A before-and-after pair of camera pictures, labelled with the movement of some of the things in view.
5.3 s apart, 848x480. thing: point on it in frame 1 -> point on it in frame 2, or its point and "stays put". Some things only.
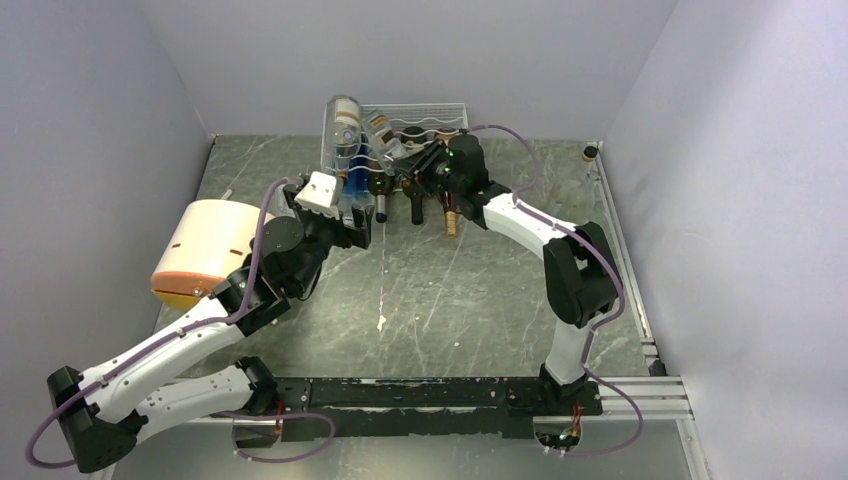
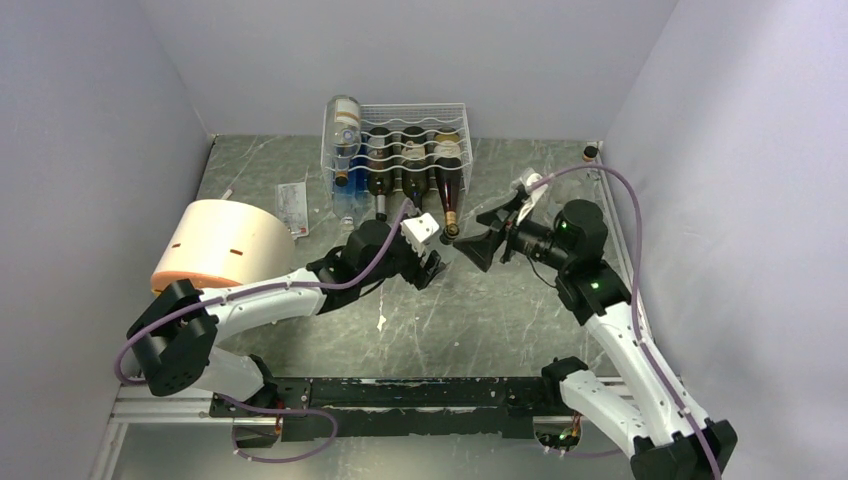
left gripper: [345, 235] -> [415, 270]
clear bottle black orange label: [385, 145] -> [451, 234]
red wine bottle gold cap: [451, 201] stays put
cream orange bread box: [205, 240] stays put
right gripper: [413, 176] -> [481, 248]
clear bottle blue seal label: [342, 133] stays put
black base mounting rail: [427, 407] stays put
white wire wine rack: [358, 140] stays put
